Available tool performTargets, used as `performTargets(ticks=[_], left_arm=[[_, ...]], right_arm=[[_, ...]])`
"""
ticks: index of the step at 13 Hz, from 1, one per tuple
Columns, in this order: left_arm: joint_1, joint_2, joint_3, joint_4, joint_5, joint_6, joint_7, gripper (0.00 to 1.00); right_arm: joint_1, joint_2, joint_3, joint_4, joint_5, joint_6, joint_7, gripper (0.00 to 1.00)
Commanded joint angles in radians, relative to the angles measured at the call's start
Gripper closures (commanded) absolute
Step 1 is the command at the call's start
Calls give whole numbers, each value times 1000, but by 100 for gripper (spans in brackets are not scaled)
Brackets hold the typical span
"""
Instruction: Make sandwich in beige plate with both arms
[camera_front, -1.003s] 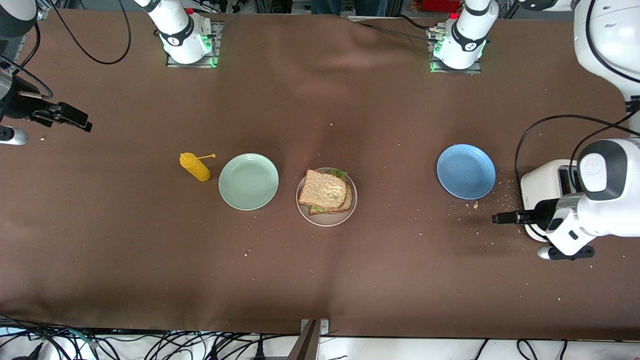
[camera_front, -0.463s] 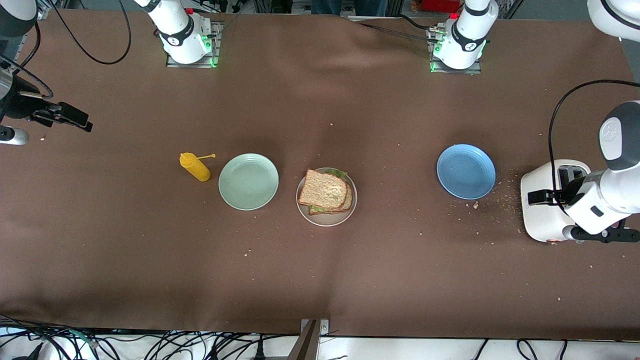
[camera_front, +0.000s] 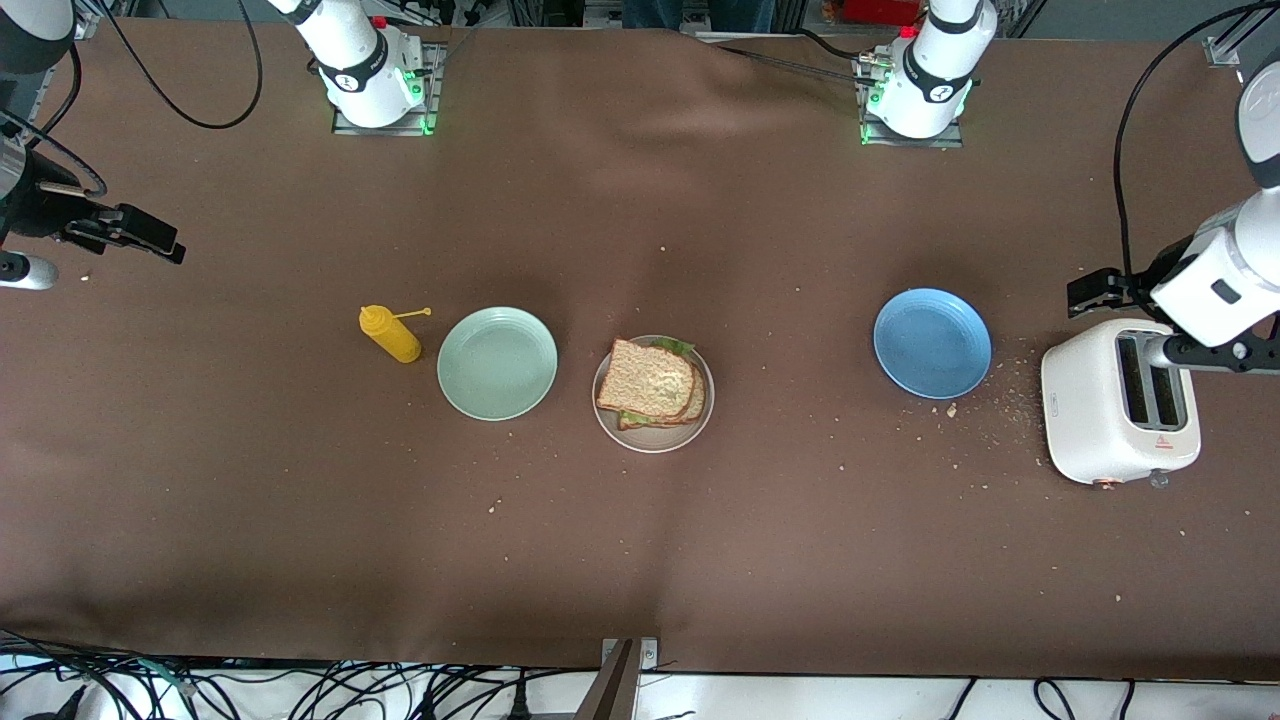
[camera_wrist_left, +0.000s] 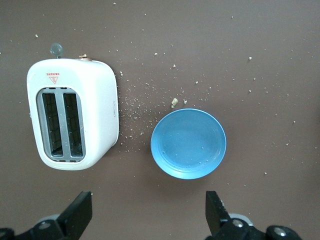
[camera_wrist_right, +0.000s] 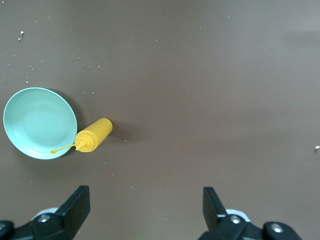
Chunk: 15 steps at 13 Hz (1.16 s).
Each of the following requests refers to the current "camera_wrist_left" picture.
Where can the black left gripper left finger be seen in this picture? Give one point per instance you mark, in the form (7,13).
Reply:
(72,220)

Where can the large bread crumb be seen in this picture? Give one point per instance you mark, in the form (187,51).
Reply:
(174,102)

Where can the white two-slot toaster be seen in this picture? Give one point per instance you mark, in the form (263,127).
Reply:
(100,112)

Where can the brown tablecloth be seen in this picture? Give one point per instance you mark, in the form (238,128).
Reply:
(262,75)

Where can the blue plate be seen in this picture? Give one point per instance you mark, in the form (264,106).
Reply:
(188,145)

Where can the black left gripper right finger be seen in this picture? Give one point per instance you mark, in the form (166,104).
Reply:
(217,220)

